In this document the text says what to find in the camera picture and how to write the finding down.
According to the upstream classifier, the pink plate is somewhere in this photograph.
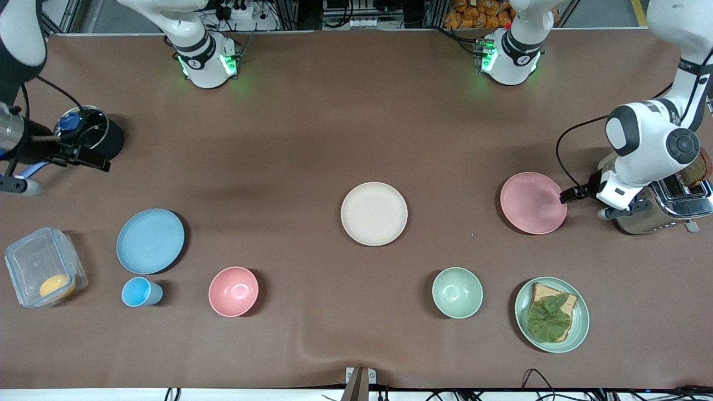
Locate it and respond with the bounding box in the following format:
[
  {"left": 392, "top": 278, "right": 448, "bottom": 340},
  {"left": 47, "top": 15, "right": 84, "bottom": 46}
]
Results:
[{"left": 500, "top": 172, "right": 568, "bottom": 235}]

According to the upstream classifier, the light blue plate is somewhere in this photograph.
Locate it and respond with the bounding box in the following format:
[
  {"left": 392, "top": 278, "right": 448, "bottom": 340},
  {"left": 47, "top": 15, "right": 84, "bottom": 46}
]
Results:
[{"left": 116, "top": 208, "right": 185, "bottom": 275}]

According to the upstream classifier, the glass lid with blue knob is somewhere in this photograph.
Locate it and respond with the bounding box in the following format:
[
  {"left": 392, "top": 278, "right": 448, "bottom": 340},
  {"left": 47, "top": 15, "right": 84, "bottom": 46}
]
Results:
[{"left": 53, "top": 106, "right": 110, "bottom": 154}]

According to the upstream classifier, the silver toaster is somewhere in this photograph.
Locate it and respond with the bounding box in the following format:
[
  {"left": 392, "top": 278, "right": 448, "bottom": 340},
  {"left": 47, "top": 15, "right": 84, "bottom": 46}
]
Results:
[{"left": 597, "top": 150, "right": 713, "bottom": 236}]

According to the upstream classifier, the brown bread slice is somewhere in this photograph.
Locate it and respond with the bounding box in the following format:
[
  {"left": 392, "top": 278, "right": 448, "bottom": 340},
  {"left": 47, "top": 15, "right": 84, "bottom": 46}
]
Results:
[{"left": 528, "top": 282, "right": 579, "bottom": 342}]

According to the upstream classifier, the brown toast slice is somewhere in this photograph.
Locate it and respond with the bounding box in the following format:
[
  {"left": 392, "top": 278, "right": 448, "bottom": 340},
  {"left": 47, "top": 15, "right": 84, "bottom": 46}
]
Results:
[{"left": 680, "top": 148, "right": 713, "bottom": 188}]

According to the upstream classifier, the clear plastic container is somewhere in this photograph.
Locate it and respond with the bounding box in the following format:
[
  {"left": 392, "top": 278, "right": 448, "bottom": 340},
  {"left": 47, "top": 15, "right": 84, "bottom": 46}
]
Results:
[{"left": 4, "top": 226, "right": 89, "bottom": 309}]

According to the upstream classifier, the green lettuce leaf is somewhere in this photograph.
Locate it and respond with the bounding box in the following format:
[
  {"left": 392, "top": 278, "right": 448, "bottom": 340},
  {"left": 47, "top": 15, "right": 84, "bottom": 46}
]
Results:
[{"left": 527, "top": 294, "right": 573, "bottom": 343}]

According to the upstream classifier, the yellow round food piece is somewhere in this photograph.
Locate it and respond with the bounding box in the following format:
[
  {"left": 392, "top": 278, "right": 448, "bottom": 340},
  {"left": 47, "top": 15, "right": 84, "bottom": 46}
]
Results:
[{"left": 39, "top": 273, "right": 76, "bottom": 300}]

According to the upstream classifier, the green plate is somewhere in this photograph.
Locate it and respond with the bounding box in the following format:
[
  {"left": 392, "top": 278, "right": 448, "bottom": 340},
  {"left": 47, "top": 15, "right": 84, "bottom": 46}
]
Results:
[{"left": 514, "top": 276, "right": 590, "bottom": 354}]

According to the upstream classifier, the light blue cup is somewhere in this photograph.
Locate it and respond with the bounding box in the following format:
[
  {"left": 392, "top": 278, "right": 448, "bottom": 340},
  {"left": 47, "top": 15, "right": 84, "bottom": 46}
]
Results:
[{"left": 121, "top": 277, "right": 164, "bottom": 308}]

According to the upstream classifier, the green bowl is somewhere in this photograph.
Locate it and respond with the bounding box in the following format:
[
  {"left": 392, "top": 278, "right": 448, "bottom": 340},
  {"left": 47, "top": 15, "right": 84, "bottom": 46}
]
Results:
[{"left": 432, "top": 267, "right": 484, "bottom": 320}]

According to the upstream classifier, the pink bowl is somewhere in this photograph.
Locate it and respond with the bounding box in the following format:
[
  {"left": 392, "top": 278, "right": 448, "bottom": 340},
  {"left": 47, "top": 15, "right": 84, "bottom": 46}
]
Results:
[{"left": 208, "top": 266, "right": 260, "bottom": 318}]

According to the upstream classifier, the beige plate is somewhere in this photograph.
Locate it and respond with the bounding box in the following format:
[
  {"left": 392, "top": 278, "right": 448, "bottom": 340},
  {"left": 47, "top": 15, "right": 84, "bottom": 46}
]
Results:
[{"left": 340, "top": 182, "right": 409, "bottom": 247}]

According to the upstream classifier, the bag of bread rolls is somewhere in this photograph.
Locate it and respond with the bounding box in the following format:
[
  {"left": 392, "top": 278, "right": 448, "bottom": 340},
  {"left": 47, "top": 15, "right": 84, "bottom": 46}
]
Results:
[{"left": 444, "top": 0, "right": 514, "bottom": 30}]

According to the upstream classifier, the white power strip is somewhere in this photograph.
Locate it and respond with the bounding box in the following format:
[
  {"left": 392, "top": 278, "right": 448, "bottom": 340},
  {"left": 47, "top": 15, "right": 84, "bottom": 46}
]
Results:
[{"left": 214, "top": 0, "right": 256, "bottom": 21}]

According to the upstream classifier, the black pot with blue handle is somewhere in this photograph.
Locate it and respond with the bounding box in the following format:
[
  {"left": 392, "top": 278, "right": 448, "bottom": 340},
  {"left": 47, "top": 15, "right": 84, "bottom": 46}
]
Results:
[{"left": 11, "top": 105, "right": 126, "bottom": 180}]

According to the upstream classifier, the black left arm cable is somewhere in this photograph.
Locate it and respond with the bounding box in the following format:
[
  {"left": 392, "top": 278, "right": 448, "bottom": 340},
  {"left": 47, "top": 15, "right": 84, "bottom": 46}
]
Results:
[{"left": 555, "top": 114, "right": 611, "bottom": 193}]

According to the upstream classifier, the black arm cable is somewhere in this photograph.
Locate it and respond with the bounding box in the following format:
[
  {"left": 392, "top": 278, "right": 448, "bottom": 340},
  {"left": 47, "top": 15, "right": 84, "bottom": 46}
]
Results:
[
  {"left": 20, "top": 76, "right": 85, "bottom": 146},
  {"left": 555, "top": 114, "right": 611, "bottom": 193}
]

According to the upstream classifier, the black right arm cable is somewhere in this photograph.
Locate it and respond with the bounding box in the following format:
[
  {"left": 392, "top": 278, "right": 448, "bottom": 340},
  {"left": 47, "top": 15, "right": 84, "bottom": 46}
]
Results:
[{"left": 20, "top": 76, "right": 85, "bottom": 146}]

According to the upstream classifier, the black looped cable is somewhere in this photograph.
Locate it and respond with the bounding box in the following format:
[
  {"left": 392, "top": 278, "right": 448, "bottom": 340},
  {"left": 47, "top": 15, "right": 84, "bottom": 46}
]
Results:
[{"left": 521, "top": 368, "right": 563, "bottom": 394}]

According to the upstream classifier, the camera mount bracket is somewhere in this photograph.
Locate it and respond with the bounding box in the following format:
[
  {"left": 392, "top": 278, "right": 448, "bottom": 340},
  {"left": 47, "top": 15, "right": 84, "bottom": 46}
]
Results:
[{"left": 341, "top": 366, "right": 377, "bottom": 401}]

